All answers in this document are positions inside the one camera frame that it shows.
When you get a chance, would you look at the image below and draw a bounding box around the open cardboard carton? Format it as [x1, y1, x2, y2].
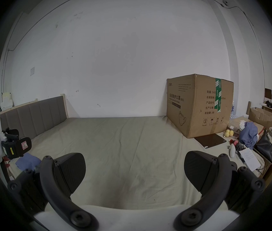
[247, 101, 272, 129]

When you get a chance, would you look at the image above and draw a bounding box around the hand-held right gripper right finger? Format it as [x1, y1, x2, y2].
[174, 151, 266, 231]

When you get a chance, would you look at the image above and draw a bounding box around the grey padded headboard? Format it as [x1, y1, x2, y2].
[0, 94, 69, 139]

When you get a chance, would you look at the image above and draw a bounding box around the bed with beige sheet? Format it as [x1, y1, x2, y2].
[6, 116, 266, 209]

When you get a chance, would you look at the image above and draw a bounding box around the blue garment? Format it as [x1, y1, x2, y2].
[15, 153, 42, 171]

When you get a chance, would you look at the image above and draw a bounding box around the bunched blue-grey cloth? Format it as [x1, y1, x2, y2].
[239, 122, 259, 150]

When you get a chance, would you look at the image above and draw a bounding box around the black bag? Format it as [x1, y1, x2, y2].
[254, 131, 272, 163]

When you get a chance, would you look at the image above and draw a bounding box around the black flat tablet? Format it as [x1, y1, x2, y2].
[194, 133, 227, 149]

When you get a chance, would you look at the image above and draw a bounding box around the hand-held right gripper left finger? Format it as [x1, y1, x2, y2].
[7, 153, 99, 231]

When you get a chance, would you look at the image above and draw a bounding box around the large cardboard carton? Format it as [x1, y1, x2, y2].
[167, 74, 234, 139]

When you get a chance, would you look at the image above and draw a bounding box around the white paper sheet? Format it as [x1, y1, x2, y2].
[238, 148, 260, 171]

